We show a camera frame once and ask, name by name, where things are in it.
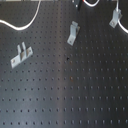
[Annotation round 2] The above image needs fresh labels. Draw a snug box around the white cable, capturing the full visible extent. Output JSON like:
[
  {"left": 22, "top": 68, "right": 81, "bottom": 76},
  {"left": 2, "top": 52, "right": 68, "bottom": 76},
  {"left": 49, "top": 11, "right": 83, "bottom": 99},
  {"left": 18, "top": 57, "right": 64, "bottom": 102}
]
[{"left": 0, "top": 0, "right": 128, "bottom": 34}]

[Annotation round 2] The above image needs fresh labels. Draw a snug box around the black perforated breadboard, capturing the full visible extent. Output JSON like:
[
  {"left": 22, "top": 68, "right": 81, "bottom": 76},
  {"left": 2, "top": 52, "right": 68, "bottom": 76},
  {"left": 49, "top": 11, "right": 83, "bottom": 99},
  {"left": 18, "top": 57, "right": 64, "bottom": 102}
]
[{"left": 0, "top": 0, "right": 128, "bottom": 128}]

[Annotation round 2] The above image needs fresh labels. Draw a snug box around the left metal cable clip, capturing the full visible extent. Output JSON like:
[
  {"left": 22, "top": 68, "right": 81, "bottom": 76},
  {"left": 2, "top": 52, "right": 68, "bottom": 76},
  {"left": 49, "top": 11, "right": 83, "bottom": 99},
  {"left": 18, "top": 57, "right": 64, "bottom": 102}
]
[{"left": 10, "top": 43, "right": 33, "bottom": 68}]

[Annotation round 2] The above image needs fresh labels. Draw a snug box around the right metal cable clip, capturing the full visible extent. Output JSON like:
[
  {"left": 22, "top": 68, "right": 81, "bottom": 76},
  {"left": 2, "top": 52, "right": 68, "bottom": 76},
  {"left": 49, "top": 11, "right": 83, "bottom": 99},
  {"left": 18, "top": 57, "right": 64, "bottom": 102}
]
[{"left": 109, "top": 10, "right": 122, "bottom": 28}]

